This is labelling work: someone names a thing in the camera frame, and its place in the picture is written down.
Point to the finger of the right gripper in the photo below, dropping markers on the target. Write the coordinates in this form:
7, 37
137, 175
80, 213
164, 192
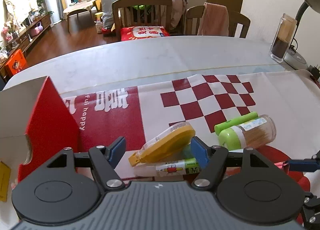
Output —
307, 165

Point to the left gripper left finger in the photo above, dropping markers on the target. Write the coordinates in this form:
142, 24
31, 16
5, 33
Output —
104, 160

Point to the pink towel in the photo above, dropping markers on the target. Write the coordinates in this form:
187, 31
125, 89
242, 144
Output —
214, 21

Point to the yellow correction tape dispenser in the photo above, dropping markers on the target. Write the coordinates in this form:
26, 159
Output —
167, 143

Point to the green tube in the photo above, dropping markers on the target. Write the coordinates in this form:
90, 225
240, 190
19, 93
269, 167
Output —
235, 121

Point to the red printed cushion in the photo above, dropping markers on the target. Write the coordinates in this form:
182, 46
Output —
141, 32

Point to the wooden chair with cushion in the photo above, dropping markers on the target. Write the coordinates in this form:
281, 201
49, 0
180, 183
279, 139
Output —
134, 13

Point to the wooden chair with towel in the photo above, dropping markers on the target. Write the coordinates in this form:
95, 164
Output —
194, 14

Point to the wooden tv console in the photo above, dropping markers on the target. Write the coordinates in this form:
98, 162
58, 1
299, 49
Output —
24, 41

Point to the red white printed mat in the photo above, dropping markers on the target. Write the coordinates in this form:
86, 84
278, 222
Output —
290, 98

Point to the red cardboard box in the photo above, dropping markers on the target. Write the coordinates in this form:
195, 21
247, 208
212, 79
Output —
35, 125

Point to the black power plug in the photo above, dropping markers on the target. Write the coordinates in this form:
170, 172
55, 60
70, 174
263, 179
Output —
314, 71

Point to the yellow small box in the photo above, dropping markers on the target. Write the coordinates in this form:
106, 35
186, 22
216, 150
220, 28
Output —
5, 172

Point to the white plastic bag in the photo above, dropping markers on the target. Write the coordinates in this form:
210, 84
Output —
107, 17

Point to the wooden coffee table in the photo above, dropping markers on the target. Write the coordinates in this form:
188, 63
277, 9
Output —
78, 8

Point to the orange gift box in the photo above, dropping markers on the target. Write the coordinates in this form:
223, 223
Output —
16, 63

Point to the green lid toothpick jar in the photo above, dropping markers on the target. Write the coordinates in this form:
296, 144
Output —
253, 133

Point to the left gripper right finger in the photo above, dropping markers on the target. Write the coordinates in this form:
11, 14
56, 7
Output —
212, 163

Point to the white green glue pen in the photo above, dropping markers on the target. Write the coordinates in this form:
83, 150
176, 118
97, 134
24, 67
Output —
172, 168

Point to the glass jar dark contents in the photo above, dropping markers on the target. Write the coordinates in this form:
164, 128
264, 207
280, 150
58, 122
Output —
283, 38

